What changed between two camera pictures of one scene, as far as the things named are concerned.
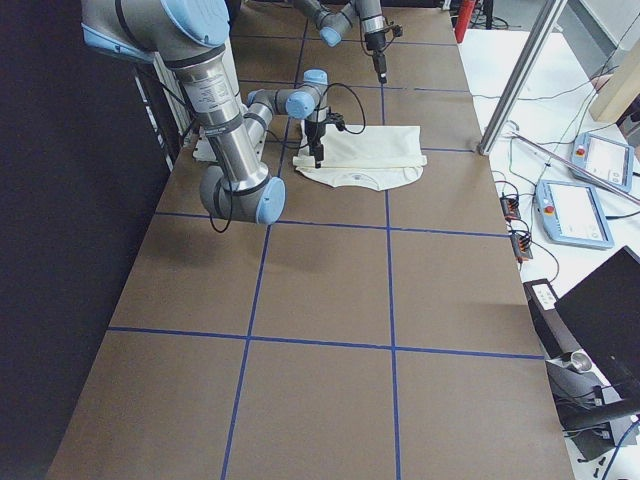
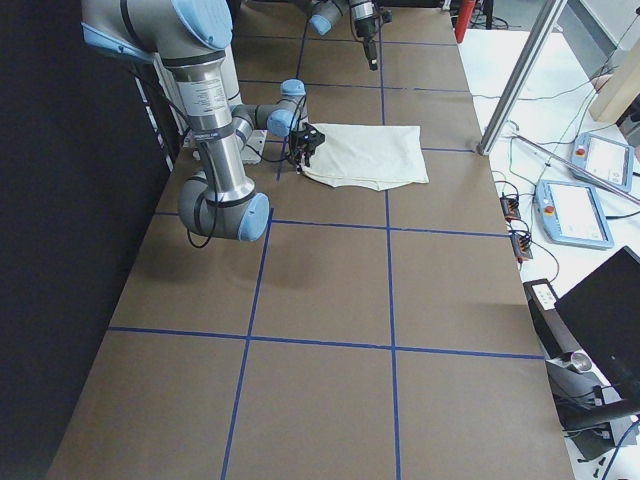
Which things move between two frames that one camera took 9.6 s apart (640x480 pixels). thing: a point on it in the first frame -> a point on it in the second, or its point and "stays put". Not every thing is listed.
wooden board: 621,87 stays put
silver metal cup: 580,362 stays put
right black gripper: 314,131 -> 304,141
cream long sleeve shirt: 379,157 stays put
